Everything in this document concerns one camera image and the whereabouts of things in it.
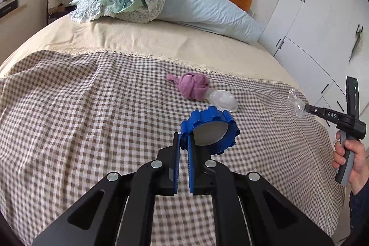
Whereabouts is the clear plastic wrapper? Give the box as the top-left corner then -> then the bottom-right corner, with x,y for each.
287,88 -> 307,119

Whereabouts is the person's right hand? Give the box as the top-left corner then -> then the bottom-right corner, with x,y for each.
331,131 -> 369,196

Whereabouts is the person's right forearm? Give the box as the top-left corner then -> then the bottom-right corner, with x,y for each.
349,177 -> 369,238

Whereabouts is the purple cloth bundle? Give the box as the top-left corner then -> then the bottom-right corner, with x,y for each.
167,72 -> 209,101

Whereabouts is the beige bed sheet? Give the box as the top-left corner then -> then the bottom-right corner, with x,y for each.
0,15 -> 299,91

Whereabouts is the black flat box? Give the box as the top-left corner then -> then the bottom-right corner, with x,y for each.
0,0 -> 18,18

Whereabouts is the brown checked blanket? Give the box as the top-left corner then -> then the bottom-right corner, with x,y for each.
0,50 -> 346,246

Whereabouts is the white wardrobe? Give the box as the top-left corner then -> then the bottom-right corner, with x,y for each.
257,0 -> 369,131

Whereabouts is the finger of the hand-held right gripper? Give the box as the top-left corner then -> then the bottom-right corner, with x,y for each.
305,103 -> 326,120

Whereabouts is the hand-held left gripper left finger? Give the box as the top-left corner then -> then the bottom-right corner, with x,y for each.
32,132 -> 182,246

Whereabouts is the clear plastic cup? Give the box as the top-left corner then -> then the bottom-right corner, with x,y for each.
209,90 -> 238,113

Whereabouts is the blue round plastic spool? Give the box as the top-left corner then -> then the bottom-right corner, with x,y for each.
180,106 -> 240,156

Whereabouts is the light blue pillow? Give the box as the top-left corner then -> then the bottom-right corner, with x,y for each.
141,0 -> 264,45

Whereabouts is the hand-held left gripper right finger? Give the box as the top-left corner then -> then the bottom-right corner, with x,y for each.
187,136 -> 336,246

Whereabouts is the grey metal hanger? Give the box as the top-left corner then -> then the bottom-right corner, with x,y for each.
348,24 -> 364,62

